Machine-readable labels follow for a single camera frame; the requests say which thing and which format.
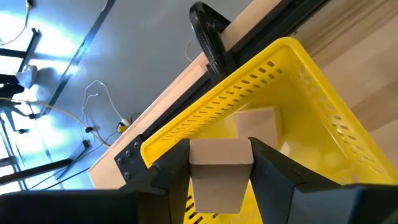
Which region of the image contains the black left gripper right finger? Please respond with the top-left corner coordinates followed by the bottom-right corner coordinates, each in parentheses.
top-left (248, 136), bottom-right (398, 224)

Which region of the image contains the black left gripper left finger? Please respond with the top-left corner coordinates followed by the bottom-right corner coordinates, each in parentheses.
top-left (0, 139), bottom-right (191, 224)

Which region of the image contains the wooden cube block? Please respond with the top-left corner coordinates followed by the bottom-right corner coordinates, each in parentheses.
top-left (234, 106), bottom-right (284, 149)

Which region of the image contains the yellow plastic basket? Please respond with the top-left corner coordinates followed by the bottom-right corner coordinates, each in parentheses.
top-left (139, 36), bottom-right (398, 224)

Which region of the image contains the yellow white power plug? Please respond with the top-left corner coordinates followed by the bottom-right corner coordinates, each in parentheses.
top-left (116, 118), bottom-right (131, 134)

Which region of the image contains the black stand leg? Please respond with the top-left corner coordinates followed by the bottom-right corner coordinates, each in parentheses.
top-left (0, 27), bottom-right (42, 74)
top-left (0, 139), bottom-right (91, 191)

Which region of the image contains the person's foot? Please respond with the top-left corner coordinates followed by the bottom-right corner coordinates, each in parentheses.
top-left (14, 64), bottom-right (39, 90)

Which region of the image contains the white floor cable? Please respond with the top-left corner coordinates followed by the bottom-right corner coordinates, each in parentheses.
top-left (80, 79), bottom-right (126, 125)

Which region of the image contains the yellow floor cable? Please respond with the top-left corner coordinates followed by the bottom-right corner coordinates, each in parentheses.
top-left (0, 96), bottom-right (112, 147)

